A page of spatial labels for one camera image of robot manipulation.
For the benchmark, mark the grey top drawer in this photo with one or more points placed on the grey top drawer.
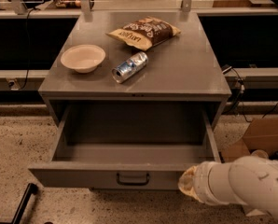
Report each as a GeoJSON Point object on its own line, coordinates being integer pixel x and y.
{"type": "Point", "coordinates": [95, 141]}

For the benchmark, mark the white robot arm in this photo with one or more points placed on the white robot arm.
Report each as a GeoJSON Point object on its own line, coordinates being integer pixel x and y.
{"type": "Point", "coordinates": [251, 181]}

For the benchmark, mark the crushed silver blue can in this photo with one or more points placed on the crushed silver blue can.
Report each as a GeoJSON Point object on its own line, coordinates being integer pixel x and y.
{"type": "Point", "coordinates": [130, 67]}

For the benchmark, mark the grey metal cabinet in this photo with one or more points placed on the grey metal cabinet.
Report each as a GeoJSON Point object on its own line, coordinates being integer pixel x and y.
{"type": "Point", "coordinates": [183, 68]}

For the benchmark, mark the brown chip bag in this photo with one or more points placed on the brown chip bag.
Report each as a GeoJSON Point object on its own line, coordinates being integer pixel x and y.
{"type": "Point", "coordinates": [145, 33]}

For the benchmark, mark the white bowl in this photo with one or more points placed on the white bowl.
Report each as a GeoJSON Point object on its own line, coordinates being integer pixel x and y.
{"type": "Point", "coordinates": [83, 58]}

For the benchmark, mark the cardboard box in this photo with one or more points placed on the cardboard box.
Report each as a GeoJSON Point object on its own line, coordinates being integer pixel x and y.
{"type": "Point", "coordinates": [260, 140]}

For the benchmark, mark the black stand leg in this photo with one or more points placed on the black stand leg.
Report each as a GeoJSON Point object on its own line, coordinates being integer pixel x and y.
{"type": "Point", "coordinates": [30, 190]}

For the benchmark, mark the black drawer handle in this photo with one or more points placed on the black drawer handle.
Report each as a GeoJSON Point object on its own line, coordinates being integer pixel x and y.
{"type": "Point", "coordinates": [132, 180]}

